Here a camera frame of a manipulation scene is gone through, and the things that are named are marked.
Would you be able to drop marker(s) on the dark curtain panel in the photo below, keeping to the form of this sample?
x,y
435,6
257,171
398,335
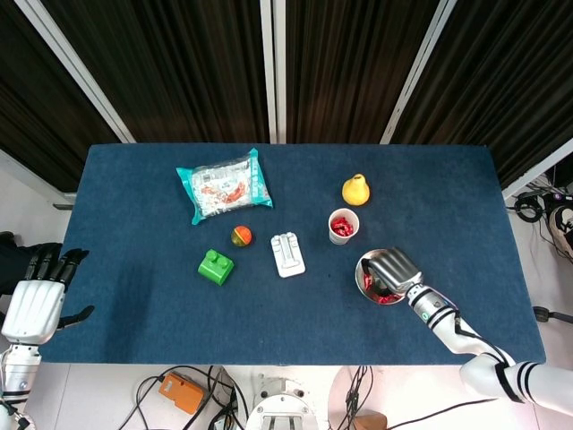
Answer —
x,y
349,67
515,80
36,112
179,67

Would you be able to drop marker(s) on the white round disc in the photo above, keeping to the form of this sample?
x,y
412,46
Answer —
x,y
378,389

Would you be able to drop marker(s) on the grey floor bracket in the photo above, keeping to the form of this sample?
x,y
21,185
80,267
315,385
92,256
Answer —
x,y
62,206

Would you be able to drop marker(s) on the green building block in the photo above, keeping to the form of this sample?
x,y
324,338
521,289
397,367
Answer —
x,y
217,271

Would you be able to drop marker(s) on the white frame post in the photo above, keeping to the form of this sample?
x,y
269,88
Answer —
x,y
280,89
418,67
268,67
72,62

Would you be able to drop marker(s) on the silver metal plate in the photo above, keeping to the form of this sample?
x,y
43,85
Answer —
x,y
370,295

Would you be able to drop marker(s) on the orange box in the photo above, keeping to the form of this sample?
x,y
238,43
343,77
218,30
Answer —
x,y
181,392

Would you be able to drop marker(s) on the black stand foot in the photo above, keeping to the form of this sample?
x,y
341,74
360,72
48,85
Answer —
x,y
541,312

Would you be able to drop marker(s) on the white frame beam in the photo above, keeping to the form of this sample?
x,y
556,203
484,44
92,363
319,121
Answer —
x,y
31,174
537,172

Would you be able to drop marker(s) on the blue table cloth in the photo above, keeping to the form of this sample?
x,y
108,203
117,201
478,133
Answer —
x,y
286,313

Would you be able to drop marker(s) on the brown object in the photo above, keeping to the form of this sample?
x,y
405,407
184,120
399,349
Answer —
x,y
371,423

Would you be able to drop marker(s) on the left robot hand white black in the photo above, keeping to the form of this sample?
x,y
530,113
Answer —
x,y
31,309

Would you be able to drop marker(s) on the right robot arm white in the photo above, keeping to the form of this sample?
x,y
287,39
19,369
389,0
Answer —
x,y
452,327

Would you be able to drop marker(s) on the white phone stand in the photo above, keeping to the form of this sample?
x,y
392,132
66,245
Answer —
x,y
288,264

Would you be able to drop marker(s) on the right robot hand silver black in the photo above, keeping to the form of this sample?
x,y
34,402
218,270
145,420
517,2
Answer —
x,y
398,271

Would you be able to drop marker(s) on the teal snack bag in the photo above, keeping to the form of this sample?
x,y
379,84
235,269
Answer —
x,y
224,188

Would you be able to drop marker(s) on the red candy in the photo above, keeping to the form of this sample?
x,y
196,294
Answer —
x,y
349,228
339,231
387,299
338,222
368,281

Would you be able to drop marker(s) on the beige and black gear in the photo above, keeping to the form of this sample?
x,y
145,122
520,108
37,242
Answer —
x,y
561,224

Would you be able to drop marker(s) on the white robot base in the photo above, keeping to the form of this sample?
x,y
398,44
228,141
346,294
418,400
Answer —
x,y
282,407

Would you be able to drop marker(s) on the yellow pear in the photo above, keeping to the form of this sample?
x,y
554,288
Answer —
x,y
356,192

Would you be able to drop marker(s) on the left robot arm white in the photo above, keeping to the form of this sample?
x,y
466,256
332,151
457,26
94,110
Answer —
x,y
20,372

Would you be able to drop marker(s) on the orange green ball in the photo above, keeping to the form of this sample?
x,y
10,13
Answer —
x,y
242,236

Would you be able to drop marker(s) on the white paper cup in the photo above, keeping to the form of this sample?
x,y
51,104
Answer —
x,y
336,239

